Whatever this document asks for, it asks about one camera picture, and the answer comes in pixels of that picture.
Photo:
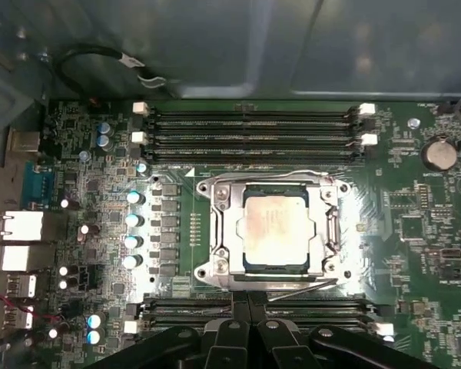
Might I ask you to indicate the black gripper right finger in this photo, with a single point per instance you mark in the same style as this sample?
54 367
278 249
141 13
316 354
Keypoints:
276 346

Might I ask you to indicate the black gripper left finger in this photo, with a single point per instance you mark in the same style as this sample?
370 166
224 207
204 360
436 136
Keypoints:
230 346

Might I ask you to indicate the silver square CPU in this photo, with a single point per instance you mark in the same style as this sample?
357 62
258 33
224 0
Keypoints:
276 230

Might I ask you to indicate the metal CPU socket cover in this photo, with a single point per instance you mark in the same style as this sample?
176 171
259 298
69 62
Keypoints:
232 203

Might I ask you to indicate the black RAM slot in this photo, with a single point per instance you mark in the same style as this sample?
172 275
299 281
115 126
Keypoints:
253 141
176 303
253 155
253 114
253 127
176 322

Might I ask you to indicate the CPU socket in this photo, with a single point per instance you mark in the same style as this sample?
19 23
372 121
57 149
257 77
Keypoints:
219 192

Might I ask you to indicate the silver-topped cylindrical capacitor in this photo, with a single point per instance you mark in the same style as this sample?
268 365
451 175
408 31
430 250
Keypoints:
96 319
107 141
131 262
94 337
132 242
134 221
136 198
105 128

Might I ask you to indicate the green motherboard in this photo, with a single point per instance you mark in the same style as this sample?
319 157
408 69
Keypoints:
407 269

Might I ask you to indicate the silver metal port block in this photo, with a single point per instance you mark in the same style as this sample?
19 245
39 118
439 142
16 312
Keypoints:
21 226
19 319
21 286
19 257

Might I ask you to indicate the round coin cell battery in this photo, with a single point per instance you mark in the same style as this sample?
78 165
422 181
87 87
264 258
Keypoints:
440 154

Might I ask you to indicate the tan metal port block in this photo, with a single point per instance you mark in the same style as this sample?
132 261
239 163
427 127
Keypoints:
23 141

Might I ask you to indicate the dark grey PC case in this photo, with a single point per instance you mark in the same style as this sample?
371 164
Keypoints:
215 46

